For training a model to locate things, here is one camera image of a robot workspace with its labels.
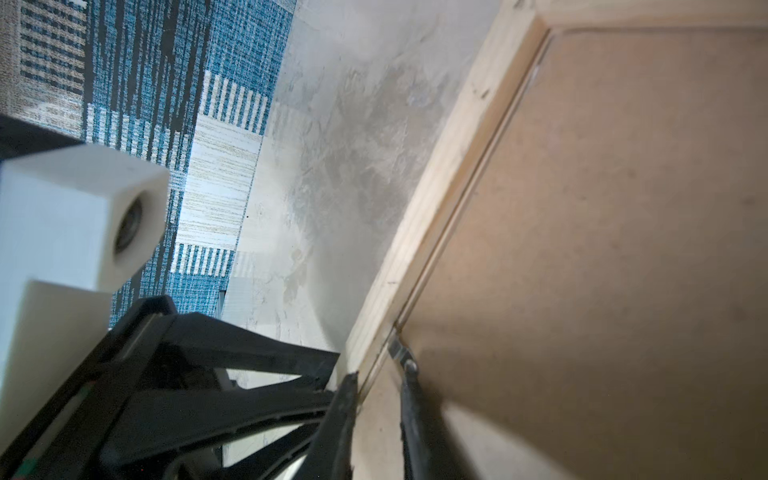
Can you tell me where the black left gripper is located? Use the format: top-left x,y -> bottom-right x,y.
1,295 -> 339,479

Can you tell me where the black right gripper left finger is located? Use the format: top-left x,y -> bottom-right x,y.
293,372 -> 359,480

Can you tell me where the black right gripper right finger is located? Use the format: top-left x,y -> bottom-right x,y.
400,359 -> 471,479

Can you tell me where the metal backing board clip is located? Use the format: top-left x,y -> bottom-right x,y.
388,335 -> 418,375

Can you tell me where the brown cardboard backing board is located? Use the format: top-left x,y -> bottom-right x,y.
350,26 -> 768,480

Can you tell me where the light wooden picture frame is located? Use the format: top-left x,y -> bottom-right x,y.
329,1 -> 767,395

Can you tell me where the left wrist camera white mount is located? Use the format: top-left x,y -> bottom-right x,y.
1,144 -> 170,447

